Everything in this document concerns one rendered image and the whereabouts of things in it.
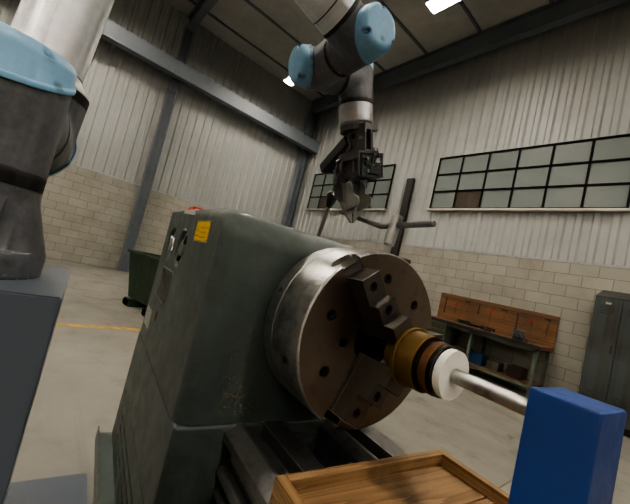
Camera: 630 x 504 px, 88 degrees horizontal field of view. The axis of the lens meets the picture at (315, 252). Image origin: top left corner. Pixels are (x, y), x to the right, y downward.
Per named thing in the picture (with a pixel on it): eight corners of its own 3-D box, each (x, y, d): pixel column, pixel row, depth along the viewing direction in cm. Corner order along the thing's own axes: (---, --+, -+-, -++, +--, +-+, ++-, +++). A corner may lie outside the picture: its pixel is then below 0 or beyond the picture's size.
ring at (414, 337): (383, 319, 51) (433, 336, 44) (421, 325, 56) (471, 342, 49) (370, 378, 51) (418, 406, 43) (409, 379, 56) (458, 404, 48)
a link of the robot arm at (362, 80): (328, 56, 72) (358, 66, 77) (328, 108, 73) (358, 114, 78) (351, 40, 66) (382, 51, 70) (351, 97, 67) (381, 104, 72)
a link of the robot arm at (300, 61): (314, 23, 57) (362, 41, 63) (284, 51, 67) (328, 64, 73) (315, 70, 58) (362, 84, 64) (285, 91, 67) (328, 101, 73)
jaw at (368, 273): (348, 328, 58) (329, 268, 55) (368, 315, 61) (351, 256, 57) (395, 348, 49) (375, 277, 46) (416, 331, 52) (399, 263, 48)
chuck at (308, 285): (244, 395, 55) (309, 222, 59) (371, 414, 72) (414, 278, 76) (267, 422, 47) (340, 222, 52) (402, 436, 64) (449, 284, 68)
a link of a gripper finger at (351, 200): (354, 223, 71) (354, 179, 70) (338, 223, 76) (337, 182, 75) (365, 222, 72) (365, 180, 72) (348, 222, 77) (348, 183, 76)
